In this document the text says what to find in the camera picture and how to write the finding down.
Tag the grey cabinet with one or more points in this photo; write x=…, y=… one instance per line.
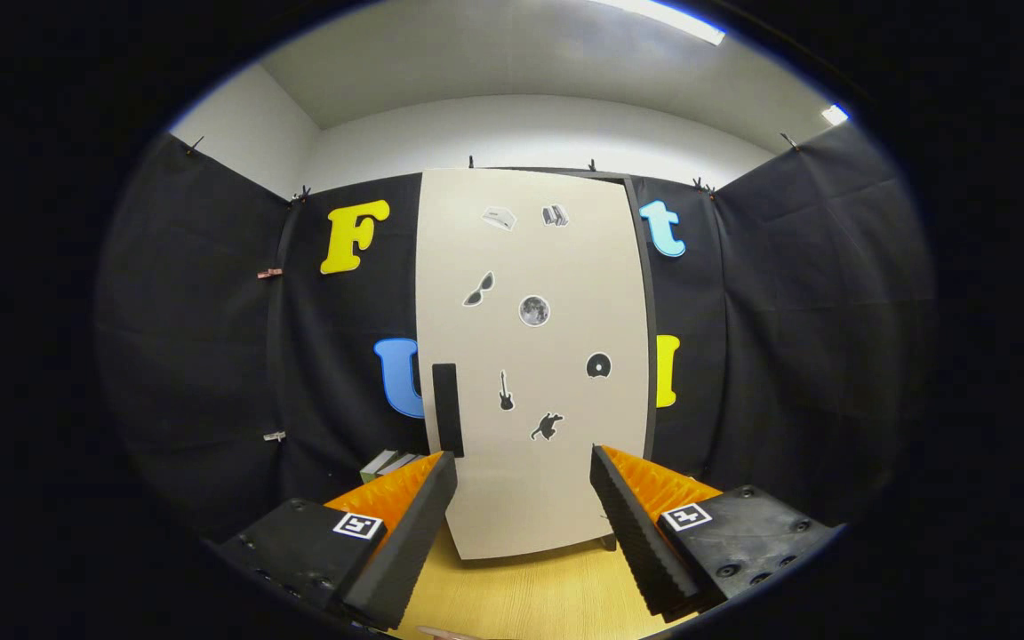
x=652, y=356

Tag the light green book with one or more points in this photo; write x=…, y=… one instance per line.
x=379, y=464

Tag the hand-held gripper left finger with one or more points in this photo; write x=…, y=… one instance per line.
x=405, y=551

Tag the small ceiling light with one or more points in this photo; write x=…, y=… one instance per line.
x=835, y=115

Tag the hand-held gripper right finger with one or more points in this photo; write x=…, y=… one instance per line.
x=636, y=542

